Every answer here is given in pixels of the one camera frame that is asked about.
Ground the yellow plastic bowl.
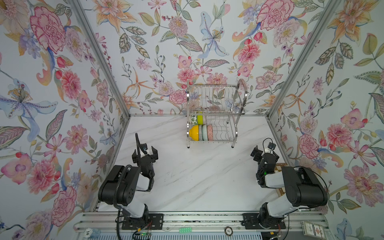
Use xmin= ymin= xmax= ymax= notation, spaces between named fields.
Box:
xmin=189 ymin=125 xmax=200 ymax=142

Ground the black white patterned bowl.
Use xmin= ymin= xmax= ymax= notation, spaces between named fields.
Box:
xmin=207 ymin=125 xmax=214 ymax=141

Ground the pale green celadon bowl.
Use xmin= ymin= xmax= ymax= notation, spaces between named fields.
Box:
xmin=202 ymin=125 xmax=208 ymax=141

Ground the lime green plastic bowl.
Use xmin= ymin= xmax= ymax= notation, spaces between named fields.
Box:
xmin=197 ymin=113 xmax=204 ymax=125

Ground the silver wire dish rack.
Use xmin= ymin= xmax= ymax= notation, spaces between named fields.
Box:
xmin=186 ymin=79 xmax=249 ymax=148

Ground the dark blue floral bowl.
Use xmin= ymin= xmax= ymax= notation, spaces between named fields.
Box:
xmin=198 ymin=125 xmax=203 ymax=142

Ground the green leaf pattern bowl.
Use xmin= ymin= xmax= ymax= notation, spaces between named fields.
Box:
xmin=190 ymin=115 xmax=198 ymax=127

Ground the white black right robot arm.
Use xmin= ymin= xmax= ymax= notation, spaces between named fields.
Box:
xmin=251 ymin=142 xmax=328 ymax=226

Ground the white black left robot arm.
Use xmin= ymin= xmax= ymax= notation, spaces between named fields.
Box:
xmin=98 ymin=144 xmax=159 ymax=219

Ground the wooden checkerboard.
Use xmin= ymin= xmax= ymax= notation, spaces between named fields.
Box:
xmin=275 ymin=163 xmax=288 ymax=197

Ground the green connector block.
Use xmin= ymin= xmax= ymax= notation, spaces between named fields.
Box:
xmin=179 ymin=227 xmax=192 ymax=234

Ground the printed label card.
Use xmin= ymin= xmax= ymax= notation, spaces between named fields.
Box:
xmin=302 ymin=221 xmax=327 ymax=240

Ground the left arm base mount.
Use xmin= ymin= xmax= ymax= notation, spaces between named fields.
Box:
xmin=121 ymin=213 xmax=164 ymax=230

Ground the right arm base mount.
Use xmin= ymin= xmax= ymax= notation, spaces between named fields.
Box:
xmin=241 ymin=213 xmax=287 ymax=230

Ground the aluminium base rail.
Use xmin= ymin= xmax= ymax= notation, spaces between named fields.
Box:
xmin=74 ymin=211 xmax=330 ymax=233

